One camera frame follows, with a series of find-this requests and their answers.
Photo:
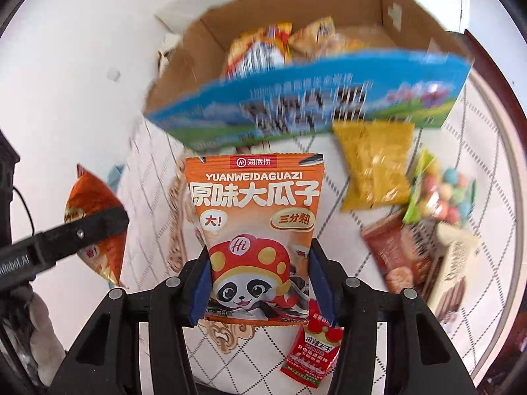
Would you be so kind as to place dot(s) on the white orange snack packet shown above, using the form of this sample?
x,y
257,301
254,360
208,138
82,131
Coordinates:
x,y
259,53

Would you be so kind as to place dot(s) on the small red crown packet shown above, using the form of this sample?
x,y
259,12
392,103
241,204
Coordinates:
x,y
308,349

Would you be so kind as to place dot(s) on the yellow snack packet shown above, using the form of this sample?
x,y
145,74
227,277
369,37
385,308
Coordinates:
x,y
370,164

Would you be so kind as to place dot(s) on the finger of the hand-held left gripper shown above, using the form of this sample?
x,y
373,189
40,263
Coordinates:
x,y
90,230

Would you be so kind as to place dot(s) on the white wafer biscuit packet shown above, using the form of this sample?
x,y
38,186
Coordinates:
x,y
453,263

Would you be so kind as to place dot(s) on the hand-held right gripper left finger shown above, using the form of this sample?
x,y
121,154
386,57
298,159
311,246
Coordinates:
x,y
198,293

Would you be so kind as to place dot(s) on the white wall socket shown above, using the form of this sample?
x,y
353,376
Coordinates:
x,y
113,75

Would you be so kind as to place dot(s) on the beige snack packet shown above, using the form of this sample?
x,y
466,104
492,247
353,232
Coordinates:
x,y
317,35

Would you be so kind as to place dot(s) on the light blue cloth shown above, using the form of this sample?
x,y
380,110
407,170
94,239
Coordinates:
x,y
115,179

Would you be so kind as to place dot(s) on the orange panda seed packet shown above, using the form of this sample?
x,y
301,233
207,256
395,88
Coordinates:
x,y
251,197

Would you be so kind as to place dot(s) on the clear packet of coloured candy balls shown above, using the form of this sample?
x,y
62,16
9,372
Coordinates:
x,y
440,197

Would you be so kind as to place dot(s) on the cardboard box with blue print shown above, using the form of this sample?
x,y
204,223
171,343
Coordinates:
x,y
288,103

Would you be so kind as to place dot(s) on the orange red chip packet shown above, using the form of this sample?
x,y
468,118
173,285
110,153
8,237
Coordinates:
x,y
88,197

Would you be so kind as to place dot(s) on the brown red snack packet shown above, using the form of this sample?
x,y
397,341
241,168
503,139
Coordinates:
x,y
391,247

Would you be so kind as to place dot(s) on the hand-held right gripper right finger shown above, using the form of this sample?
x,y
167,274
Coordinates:
x,y
323,289

